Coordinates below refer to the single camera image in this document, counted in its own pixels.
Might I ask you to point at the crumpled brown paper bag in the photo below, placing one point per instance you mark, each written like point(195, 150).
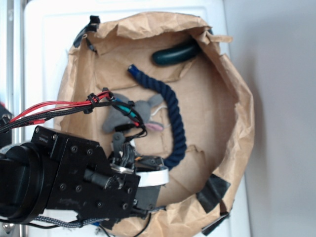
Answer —
point(215, 103)

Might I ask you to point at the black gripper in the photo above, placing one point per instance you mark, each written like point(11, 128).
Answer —
point(86, 182)

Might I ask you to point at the black tape piece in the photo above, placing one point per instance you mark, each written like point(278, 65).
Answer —
point(92, 26)
point(209, 197)

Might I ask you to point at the black tape piece right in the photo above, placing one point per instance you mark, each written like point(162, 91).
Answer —
point(209, 197)

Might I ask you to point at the dark green toy cucumber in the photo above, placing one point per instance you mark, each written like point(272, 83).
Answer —
point(176, 55)

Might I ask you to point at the aluminium frame rail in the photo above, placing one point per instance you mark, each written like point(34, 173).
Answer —
point(15, 55)

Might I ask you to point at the black tape piece left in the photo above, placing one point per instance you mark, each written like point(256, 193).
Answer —
point(92, 26)

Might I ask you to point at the grey plush bunny toy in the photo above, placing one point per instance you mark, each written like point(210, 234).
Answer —
point(116, 118)

